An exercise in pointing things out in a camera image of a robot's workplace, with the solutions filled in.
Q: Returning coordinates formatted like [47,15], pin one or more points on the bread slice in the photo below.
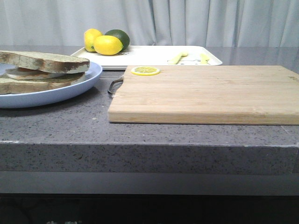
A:
[13,86]
[47,62]

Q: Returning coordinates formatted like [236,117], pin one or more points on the fried egg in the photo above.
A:
[27,74]

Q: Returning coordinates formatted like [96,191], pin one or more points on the light blue round plate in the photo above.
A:
[25,100]

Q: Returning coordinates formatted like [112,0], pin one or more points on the white rectangular tray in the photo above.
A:
[148,55]

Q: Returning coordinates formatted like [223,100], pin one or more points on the lemon slice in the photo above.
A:
[145,71]

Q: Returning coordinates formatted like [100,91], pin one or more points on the yellow plastic fork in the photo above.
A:
[177,58]

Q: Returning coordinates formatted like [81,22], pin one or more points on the yellow plastic knife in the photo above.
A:
[204,59]

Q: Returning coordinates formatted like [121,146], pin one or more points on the front yellow lemon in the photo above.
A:
[107,45]

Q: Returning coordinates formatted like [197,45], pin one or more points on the yellow lemon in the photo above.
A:
[89,36]
[107,45]

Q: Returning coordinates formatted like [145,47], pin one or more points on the wooden cutting board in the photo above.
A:
[227,95]

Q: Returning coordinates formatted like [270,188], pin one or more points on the green lime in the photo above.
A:
[121,35]

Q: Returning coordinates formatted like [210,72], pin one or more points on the rear yellow lemon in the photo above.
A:
[89,36]

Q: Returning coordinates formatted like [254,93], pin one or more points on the white curtain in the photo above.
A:
[209,23]

